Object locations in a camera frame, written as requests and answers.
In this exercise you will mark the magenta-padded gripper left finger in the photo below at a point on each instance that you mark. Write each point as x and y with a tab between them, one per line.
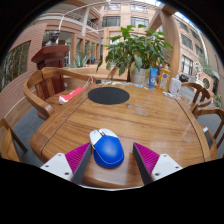
60	165

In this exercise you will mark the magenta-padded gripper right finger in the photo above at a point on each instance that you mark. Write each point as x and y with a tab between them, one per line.
160	165

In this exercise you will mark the blue and white computer mouse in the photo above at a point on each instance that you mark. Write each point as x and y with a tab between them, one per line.
107	151

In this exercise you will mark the round black mouse pad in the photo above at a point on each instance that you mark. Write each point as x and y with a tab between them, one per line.
108	95

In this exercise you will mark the black notebook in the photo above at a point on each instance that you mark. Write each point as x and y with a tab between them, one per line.
208	136

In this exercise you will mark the wooden armchair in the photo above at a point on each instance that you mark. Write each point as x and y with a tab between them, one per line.
218	111
35	96
113	71
201	91
8	143

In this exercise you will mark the small white packet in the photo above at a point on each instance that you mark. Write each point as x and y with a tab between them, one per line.
169	94

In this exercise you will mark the white pump bottle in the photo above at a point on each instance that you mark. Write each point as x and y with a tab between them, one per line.
175	86

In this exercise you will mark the yellow bottle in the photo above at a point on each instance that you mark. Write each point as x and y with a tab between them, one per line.
163	80

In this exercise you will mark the yellow flowering potted plant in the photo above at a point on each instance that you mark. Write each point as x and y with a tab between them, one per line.
218	101

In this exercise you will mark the blue tube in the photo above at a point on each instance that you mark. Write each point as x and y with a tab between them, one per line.
153	78

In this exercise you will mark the spiky green agave plant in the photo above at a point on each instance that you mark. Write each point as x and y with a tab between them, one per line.
80	61

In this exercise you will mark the green plant in white pot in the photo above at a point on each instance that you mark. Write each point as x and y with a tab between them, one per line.
136	50

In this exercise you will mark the dark bust statue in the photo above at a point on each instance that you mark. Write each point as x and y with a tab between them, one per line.
52	38

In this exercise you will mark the dark red wooden pedestal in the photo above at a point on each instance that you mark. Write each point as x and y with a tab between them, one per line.
51	56

